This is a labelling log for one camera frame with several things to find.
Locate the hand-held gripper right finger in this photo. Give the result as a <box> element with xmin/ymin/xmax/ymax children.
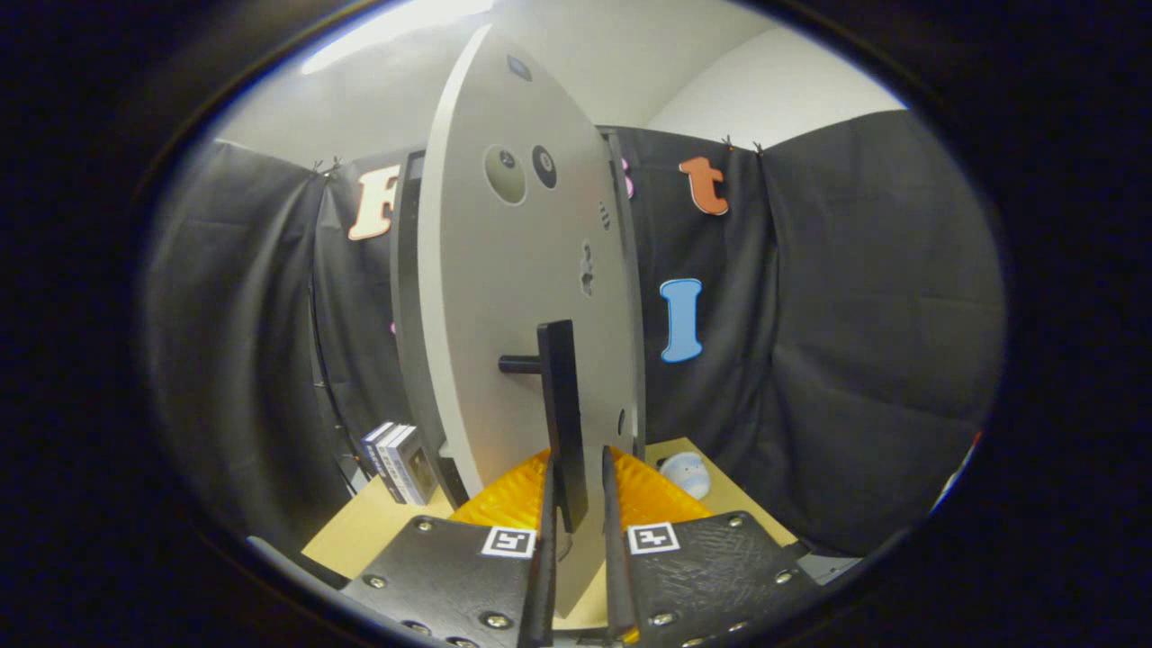
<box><xmin>600</xmin><ymin>445</ymin><xmax>822</xmax><ymax>648</ymax></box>

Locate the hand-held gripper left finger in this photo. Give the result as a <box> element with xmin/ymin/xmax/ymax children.
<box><xmin>340</xmin><ymin>448</ymin><xmax>559</xmax><ymax>648</ymax></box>

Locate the black door handle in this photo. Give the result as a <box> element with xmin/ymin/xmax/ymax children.
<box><xmin>498</xmin><ymin>319</ymin><xmax>590</xmax><ymax>534</ymax></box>

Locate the white cabinet door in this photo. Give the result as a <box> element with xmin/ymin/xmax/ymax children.
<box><xmin>417</xmin><ymin>24</ymin><xmax>646</xmax><ymax>620</ymax></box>

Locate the small white cup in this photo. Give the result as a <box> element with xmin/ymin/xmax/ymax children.
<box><xmin>657</xmin><ymin>453</ymin><xmax>712</xmax><ymax>501</ymax></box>

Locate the grey book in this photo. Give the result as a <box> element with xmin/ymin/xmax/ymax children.
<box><xmin>391</xmin><ymin>426</ymin><xmax>439</xmax><ymax>507</ymax></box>

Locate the white book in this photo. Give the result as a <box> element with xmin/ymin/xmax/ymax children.
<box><xmin>376</xmin><ymin>424</ymin><xmax>415</xmax><ymax>505</ymax></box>

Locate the blue book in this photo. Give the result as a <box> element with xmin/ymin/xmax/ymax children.
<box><xmin>360</xmin><ymin>421</ymin><xmax>397</xmax><ymax>500</ymax></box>

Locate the black backdrop stand pole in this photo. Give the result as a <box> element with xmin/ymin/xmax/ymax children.
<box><xmin>308</xmin><ymin>270</ymin><xmax>361</xmax><ymax>496</ymax></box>

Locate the grey cabinet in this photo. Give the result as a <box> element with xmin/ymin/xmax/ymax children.
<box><xmin>390</xmin><ymin>126</ymin><xmax>647</xmax><ymax>509</ymax></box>

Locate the black backdrop cloth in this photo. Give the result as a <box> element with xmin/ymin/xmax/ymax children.
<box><xmin>144</xmin><ymin>110</ymin><xmax>1007</xmax><ymax>559</ymax></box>

